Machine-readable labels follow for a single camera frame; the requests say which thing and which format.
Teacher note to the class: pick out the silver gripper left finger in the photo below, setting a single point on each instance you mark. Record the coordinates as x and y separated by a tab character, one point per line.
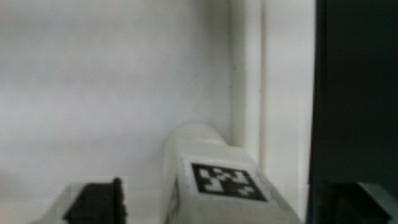
89	204

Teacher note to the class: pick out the white square table top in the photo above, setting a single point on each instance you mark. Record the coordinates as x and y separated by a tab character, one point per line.
117	68

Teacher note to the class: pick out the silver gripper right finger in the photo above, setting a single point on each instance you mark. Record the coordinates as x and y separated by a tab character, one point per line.
352	203

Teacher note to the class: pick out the white table leg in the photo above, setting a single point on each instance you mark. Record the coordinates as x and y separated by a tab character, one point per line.
215	190

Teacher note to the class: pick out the white front obstacle bar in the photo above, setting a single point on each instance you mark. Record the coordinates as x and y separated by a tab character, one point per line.
288	84

